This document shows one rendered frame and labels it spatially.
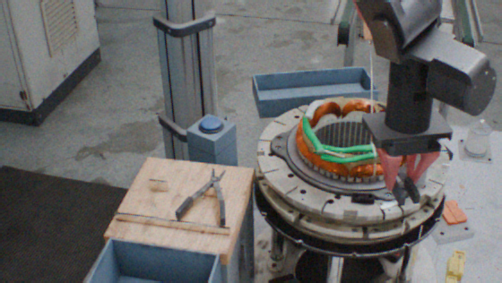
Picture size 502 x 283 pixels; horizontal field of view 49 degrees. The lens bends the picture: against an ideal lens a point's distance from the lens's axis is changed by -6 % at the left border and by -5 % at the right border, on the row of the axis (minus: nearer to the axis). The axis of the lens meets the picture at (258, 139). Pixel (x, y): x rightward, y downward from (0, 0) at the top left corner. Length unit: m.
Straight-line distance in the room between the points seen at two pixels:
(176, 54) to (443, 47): 0.72
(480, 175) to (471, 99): 0.87
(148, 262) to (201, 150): 0.33
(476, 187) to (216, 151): 0.66
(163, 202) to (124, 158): 1.94
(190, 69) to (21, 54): 1.87
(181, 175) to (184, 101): 0.36
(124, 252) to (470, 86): 0.54
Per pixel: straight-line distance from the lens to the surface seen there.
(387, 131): 0.71
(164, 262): 0.86
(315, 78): 1.27
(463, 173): 1.49
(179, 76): 1.26
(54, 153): 2.99
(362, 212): 0.84
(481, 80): 0.64
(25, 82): 3.12
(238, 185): 0.93
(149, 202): 0.91
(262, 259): 1.17
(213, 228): 0.84
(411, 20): 0.62
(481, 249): 1.29
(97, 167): 2.82
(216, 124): 1.11
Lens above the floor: 1.66
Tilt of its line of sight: 35 degrees down
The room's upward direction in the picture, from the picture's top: 1 degrees counter-clockwise
